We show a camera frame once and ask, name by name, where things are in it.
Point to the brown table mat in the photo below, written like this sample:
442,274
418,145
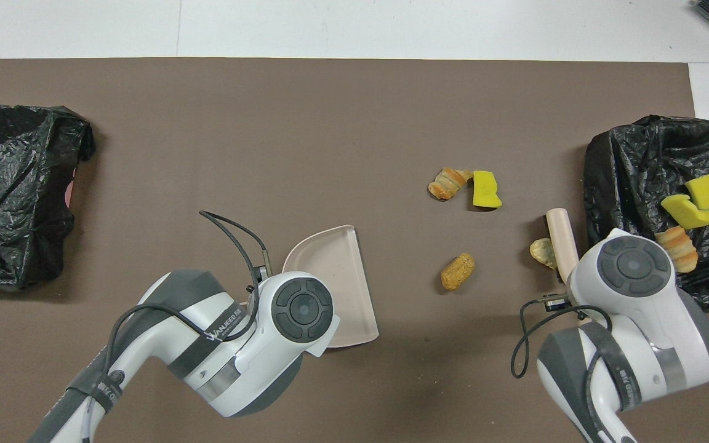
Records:
268,123

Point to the beige hand brush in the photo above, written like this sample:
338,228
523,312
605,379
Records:
562,240

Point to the golden brown bread roll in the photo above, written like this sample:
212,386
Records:
458,272

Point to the small yellow sponge piece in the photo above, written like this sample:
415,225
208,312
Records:
703,187

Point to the beige plastic dustpan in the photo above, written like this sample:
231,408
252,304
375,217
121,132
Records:
336,271

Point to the striped croissant bread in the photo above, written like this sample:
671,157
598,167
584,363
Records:
448,184
677,249

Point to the notched yellow sponge piece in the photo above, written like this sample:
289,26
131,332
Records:
687,214

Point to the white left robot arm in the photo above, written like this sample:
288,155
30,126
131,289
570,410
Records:
244,369

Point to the black bag lined bin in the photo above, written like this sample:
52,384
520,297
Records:
16,184
625,184

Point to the pale pastry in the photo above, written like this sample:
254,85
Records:
542,252

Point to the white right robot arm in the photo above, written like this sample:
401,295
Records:
656,320

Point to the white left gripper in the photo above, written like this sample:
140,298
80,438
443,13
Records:
327,341

